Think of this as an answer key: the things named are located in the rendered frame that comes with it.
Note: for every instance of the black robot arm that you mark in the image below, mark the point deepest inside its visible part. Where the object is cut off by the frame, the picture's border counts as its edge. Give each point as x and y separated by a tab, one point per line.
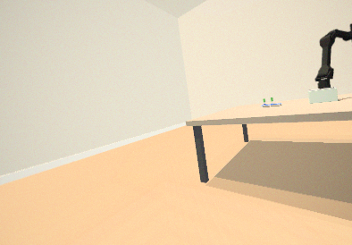
326	71

